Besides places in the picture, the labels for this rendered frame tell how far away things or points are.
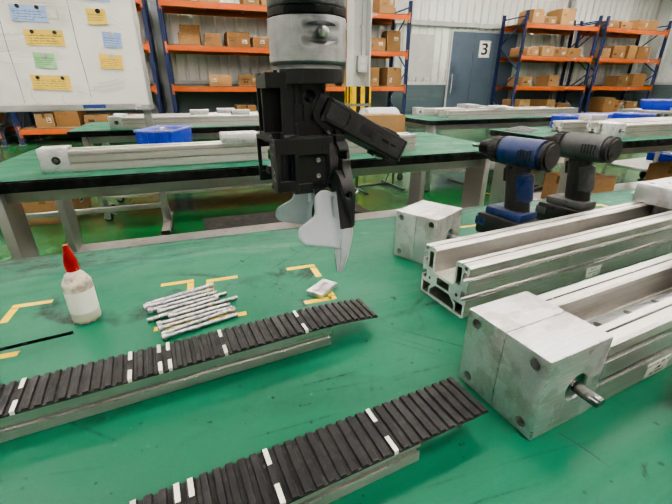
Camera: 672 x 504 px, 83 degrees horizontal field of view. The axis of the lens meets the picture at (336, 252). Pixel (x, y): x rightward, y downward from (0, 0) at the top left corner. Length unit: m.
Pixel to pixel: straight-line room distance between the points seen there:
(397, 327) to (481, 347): 0.15
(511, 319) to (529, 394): 0.07
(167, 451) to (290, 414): 0.12
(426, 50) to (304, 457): 12.38
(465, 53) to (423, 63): 1.38
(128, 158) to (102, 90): 1.34
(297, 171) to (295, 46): 0.11
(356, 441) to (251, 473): 0.09
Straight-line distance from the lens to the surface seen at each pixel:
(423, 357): 0.51
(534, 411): 0.43
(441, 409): 0.41
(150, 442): 0.45
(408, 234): 0.75
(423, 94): 12.54
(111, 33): 3.12
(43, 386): 0.51
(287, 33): 0.39
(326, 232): 0.41
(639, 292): 0.67
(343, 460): 0.36
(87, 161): 1.87
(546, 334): 0.43
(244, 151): 1.84
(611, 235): 0.81
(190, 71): 10.73
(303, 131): 0.41
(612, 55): 15.98
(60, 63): 3.17
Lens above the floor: 1.10
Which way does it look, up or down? 24 degrees down
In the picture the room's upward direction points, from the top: straight up
